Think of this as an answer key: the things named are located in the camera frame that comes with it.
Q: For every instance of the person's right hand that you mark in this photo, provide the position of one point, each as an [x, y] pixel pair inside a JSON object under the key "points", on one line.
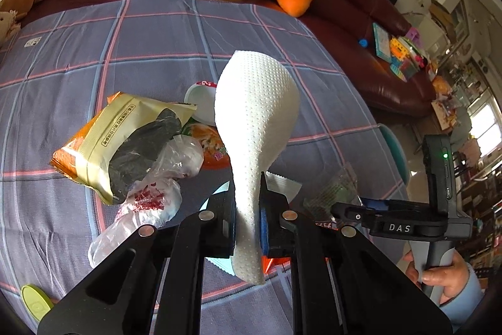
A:
{"points": [[451, 278]]}

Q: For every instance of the dark red leather sofa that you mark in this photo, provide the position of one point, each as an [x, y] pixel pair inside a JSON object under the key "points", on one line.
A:
{"points": [[345, 5]]}

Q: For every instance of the colourful toy blocks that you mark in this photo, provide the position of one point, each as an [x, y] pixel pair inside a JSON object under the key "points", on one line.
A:
{"points": [[408, 60]]}

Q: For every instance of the white round container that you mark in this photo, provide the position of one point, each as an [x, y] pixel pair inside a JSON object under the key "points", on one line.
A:
{"points": [[198, 99]]}

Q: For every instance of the green round lid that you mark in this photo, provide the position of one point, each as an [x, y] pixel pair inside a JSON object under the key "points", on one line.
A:
{"points": [[35, 301]]}

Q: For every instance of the person's right forearm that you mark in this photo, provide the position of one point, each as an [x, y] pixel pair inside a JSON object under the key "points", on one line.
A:
{"points": [[470, 299]]}

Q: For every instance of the yellow orange snack bag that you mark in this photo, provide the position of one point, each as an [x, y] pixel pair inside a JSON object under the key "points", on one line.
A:
{"points": [[98, 146]]}

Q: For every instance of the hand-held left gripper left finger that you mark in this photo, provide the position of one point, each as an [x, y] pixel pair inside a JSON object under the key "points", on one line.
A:
{"points": [[223, 225]]}

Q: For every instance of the beige plush toy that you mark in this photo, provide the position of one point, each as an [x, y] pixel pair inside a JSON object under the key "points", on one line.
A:
{"points": [[7, 25]]}

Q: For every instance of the white paper towel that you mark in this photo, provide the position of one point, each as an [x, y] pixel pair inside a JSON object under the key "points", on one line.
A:
{"points": [[251, 115]]}

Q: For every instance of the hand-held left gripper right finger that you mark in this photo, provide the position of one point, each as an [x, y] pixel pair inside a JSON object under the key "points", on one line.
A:
{"points": [[264, 237]]}

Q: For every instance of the wooden side table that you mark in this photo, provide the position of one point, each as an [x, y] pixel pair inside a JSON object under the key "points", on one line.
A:
{"points": [[445, 115]]}

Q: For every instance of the teal plastic bin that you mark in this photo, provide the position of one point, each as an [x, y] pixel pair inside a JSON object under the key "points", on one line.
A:
{"points": [[398, 158]]}

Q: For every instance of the orange green egg toy shell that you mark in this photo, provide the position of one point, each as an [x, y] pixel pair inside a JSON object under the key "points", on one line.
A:
{"points": [[208, 146]]}

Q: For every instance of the blue ball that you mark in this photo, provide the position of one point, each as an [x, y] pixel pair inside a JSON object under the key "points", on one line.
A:
{"points": [[363, 43]]}

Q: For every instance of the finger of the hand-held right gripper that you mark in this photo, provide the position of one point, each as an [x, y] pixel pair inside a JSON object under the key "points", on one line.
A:
{"points": [[376, 203], [349, 213]]}

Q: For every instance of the white plastic bag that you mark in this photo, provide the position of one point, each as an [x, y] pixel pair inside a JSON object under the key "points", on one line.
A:
{"points": [[157, 201]]}

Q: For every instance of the children's book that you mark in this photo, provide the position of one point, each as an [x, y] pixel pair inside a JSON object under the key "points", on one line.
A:
{"points": [[382, 44]]}

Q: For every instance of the clear plastic wrapper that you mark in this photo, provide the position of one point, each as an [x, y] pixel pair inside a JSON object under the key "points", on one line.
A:
{"points": [[333, 186]]}

